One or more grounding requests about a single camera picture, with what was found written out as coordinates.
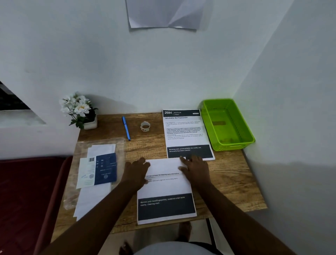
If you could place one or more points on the printed paper sheet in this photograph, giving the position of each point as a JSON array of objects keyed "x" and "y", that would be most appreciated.
[
  {"x": 183, "y": 131},
  {"x": 168, "y": 189}
]

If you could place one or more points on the person's right foot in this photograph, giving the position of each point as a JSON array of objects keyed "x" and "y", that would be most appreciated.
[{"x": 183, "y": 231}]

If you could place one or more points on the person's left foot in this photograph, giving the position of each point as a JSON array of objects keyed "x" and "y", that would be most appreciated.
[{"x": 126, "y": 249}]

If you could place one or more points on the black table leg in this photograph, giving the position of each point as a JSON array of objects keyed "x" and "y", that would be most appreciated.
[{"x": 211, "y": 233}]

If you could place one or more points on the person's foot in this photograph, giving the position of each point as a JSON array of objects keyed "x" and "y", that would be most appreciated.
[
  {"x": 126, "y": 249},
  {"x": 183, "y": 231}
]

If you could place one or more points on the dark red mattress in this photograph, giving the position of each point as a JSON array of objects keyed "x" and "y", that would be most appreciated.
[{"x": 26, "y": 205}]

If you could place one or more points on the potted white flower plant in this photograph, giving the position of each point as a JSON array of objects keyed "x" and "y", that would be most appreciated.
[{"x": 78, "y": 109}]

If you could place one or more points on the green plastic tray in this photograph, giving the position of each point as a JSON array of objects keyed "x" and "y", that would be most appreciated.
[{"x": 225, "y": 136}]

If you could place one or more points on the person's right hand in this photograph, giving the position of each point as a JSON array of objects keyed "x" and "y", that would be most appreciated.
[{"x": 198, "y": 173}]

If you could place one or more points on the blue and white label card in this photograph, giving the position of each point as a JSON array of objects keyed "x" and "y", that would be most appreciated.
[{"x": 105, "y": 170}]

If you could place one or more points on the small clear tape roll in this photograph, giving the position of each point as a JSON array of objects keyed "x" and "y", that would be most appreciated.
[{"x": 141, "y": 127}]

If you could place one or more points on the person's grey shirt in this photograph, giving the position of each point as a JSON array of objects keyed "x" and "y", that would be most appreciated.
[{"x": 168, "y": 249}]

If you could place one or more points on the person's left forearm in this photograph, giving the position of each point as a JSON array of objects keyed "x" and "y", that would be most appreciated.
[{"x": 97, "y": 223}]

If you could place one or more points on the white paper sheet on wall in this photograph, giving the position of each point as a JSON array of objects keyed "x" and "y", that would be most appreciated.
[{"x": 162, "y": 13}]

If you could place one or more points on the stack of white envelopes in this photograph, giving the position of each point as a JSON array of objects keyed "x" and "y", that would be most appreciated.
[{"x": 92, "y": 199}]

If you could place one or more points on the person's right forearm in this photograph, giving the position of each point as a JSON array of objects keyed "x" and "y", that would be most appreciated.
[{"x": 241, "y": 228}]

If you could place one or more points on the dark window with grille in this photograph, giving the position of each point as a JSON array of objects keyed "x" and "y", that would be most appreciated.
[{"x": 10, "y": 101}]

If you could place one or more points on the person's left hand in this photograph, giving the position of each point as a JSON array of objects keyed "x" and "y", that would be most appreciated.
[{"x": 134, "y": 173}]

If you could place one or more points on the clear plastic bag with card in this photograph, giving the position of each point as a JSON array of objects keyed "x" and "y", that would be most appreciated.
[{"x": 120, "y": 147}]

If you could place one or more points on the blue pen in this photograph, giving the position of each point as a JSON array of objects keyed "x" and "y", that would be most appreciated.
[{"x": 126, "y": 128}]

